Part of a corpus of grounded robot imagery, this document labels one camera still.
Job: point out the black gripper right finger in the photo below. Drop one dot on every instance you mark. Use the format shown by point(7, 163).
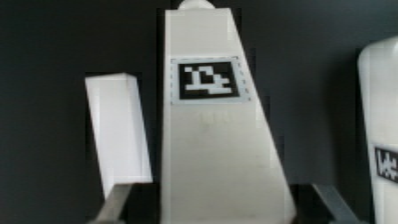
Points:
point(321, 207)

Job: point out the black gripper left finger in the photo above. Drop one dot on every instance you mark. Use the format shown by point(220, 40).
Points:
point(129, 205)

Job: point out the white desk leg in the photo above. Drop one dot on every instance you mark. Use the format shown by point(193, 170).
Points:
point(224, 185)
point(119, 131)

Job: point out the white desk leg block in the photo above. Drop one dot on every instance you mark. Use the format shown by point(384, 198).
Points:
point(378, 92)

